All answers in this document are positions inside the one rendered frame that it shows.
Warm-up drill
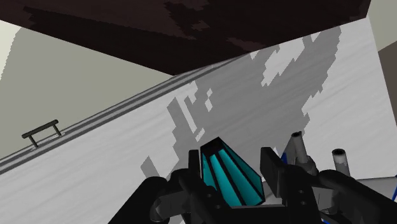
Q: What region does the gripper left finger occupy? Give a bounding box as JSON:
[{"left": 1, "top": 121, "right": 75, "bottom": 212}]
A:
[{"left": 108, "top": 149, "right": 231, "bottom": 224}]

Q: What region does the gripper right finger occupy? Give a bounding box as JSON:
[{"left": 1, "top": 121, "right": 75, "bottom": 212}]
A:
[{"left": 260, "top": 146, "right": 397, "bottom": 224}]

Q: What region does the grey and blue toy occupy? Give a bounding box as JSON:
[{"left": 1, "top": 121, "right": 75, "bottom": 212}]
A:
[{"left": 280, "top": 130, "right": 397, "bottom": 224}]

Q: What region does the cyan and black faceted object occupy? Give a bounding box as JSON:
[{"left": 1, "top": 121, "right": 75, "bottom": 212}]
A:
[{"left": 200, "top": 136, "right": 267, "bottom": 207}]

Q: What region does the white chest of drawers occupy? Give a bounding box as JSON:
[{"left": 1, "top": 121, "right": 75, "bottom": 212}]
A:
[{"left": 0, "top": 18, "right": 397, "bottom": 224}]

